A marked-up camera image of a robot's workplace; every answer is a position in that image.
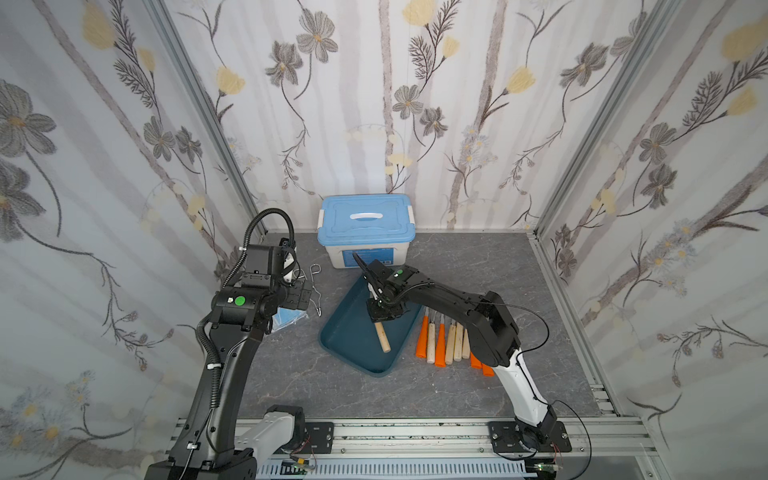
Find bagged blue face masks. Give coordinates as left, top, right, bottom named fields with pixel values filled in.
left=271, top=308, right=308, bottom=333

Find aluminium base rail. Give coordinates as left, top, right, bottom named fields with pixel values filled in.
left=167, top=416, right=661, bottom=480

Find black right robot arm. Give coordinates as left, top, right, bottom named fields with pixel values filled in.
left=353, top=254, right=560, bottom=449

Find wooden handle sickle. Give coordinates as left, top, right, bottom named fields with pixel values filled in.
left=461, top=329, right=470, bottom=359
left=366, top=284, right=391, bottom=353
left=445, top=319, right=456, bottom=365
left=426, top=312, right=436, bottom=364
left=453, top=324, right=464, bottom=362

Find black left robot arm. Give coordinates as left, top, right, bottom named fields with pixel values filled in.
left=145, top=208, right=312, bottom=479

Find teal plastic tray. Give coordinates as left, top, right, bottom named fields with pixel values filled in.
left=318, top=275, right=424, bottom=378

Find metal wire tongs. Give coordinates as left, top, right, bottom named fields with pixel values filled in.
left=307, top=263, right=322, bottom=317

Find white box with blue lid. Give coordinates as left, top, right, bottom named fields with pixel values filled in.
left=317, top=194, right=415, bottom=269

